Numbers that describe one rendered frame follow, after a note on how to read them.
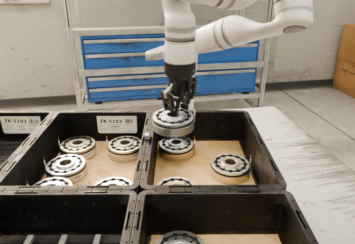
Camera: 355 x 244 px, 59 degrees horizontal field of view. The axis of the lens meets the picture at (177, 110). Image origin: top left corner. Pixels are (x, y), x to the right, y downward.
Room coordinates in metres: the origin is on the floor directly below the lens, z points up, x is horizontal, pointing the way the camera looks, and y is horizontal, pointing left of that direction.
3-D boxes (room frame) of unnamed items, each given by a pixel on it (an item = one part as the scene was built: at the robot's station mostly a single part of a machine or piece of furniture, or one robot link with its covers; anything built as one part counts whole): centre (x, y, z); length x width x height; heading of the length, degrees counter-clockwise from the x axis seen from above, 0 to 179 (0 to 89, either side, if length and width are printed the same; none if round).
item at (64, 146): (0.82, 0.30, 0.86); 0.10 x 0.10 x 0.01
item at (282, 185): (0.71, -0.07, 0.92); 0.40 x 0.30 x 0.02; 0
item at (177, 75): (0.73, -0.01, 1.09); 0.08 x 0.08 x 0.09
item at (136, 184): (0.71, 0.23, 0.92); 0.40 x 0.30 x 0.02; 0
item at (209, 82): (2.73, -0.37, 0.60); 0.72 x 0.03 x 0.56; 101
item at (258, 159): (0.71, -0.07, 0.87); 0.40 x 0.30 x 0.11; 0
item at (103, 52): (2.58, 0.41, 0.60); 0.72 x 0.03 x 0.56; 101
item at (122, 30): (2.68, 0.03, 0.91); 1.70 x 0.10 x 0.05; 101
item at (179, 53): (0.74, 0.01, 1.17); 0.11 x 0.09 x 0.06; 58
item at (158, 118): (0.71, 0.01, 1.00); 0.10 x 0.10 x 0.01
